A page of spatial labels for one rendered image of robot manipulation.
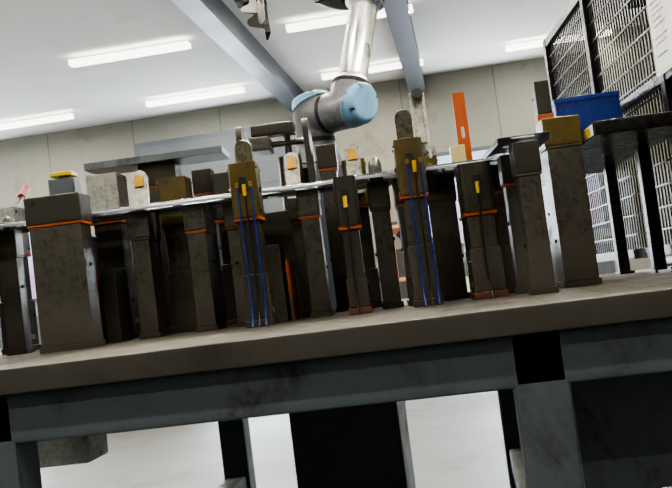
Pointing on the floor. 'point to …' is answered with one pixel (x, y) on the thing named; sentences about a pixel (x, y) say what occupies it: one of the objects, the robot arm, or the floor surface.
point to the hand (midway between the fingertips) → (266, 33)
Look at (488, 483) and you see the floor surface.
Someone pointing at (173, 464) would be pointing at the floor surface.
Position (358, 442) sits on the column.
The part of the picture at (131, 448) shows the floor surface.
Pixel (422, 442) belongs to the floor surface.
